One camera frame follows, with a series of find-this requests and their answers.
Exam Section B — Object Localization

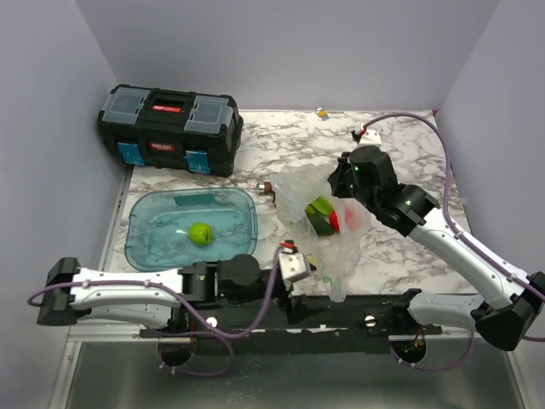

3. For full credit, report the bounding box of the black plastic toolbox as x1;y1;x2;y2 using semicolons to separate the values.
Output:
97;84;244;177

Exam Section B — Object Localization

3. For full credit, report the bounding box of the purple cable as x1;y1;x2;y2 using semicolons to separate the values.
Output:
361;111;545;371
27;242;295;378

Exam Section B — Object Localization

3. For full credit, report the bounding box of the red fake fruit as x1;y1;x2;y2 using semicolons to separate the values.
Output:
329;208;363;233

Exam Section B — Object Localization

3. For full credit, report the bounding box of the dark green fake avocado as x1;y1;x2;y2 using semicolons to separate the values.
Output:
307;214;336;237

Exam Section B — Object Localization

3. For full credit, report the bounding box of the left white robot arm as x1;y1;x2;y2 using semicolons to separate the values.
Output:
29;250;316;337

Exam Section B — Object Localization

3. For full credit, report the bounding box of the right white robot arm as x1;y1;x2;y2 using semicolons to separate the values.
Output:
328;146;544;351

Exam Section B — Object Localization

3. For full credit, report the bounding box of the small yellow blue object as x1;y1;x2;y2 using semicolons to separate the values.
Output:
316;107;329;120

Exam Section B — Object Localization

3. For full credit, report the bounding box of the translucent white plastic bag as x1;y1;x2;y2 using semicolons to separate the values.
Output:
272;164;371;302

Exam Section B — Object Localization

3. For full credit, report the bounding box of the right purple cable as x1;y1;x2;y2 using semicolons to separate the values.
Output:
361;111;545;371

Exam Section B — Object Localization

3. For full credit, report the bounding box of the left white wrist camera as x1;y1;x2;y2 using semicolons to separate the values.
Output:
278;247;312;283

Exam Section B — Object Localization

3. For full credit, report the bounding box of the green fake fruit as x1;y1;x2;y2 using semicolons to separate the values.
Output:
187;222;213;246
305;196;335;217

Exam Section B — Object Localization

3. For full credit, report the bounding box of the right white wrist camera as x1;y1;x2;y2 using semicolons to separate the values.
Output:
351;124;382;147

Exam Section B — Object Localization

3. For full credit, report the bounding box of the teal transparent plastic tray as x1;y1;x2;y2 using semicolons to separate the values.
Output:
124;187;258;272

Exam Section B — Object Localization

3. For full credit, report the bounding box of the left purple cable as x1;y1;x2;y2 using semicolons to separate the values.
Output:
27;242;295;378

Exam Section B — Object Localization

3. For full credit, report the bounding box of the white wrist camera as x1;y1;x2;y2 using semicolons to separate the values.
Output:
278;247;312;283
351;124;382;147

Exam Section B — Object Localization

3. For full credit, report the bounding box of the black metal base rail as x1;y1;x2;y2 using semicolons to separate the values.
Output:
140;291;442;355

